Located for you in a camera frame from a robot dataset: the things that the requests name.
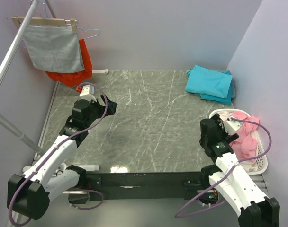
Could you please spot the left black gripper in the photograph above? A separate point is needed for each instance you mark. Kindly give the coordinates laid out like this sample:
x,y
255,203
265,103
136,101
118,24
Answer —
x,y
102,108

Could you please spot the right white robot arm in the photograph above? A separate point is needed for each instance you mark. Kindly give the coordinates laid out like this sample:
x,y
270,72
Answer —
x,y
252,206

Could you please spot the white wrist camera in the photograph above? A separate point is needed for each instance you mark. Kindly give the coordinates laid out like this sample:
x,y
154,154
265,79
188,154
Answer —
x,y
232,126
86,92

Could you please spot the metal clothes rack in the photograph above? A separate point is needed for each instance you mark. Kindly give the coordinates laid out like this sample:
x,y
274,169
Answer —
x,y
25,93

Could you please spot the folded teal t shirt stack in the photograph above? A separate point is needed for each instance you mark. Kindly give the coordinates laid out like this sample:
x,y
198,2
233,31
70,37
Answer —
x,y
211,85

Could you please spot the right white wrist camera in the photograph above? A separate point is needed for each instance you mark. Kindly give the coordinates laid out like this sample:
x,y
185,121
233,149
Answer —
x,y
232,126

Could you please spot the wooden clip hanger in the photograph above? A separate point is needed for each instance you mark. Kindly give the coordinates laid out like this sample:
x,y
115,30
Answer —
x,y
17,20

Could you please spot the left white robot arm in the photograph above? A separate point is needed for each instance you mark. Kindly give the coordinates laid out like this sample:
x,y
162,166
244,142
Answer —
x,y
31,193

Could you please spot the white laundry basket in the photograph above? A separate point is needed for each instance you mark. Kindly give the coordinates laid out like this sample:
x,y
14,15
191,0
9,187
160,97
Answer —
x,y
248,144

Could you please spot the black base beam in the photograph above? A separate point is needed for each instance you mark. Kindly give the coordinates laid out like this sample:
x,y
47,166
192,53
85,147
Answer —
x,y
162,185

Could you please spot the white garment in basket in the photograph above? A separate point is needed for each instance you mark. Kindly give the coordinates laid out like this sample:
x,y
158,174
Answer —
x,y
225,116

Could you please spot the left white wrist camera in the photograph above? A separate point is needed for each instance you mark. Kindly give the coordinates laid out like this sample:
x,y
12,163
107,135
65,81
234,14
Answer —
x,y
86,92

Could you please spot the pink t shirt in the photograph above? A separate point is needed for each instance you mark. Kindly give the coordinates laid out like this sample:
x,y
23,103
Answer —
x,y
245,139

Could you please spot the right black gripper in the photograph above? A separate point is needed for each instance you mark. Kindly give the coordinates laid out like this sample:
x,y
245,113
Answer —
x,y
229,138

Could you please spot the grey hanging cloth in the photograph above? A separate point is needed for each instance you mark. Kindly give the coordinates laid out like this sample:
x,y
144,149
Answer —
x,y
54,49

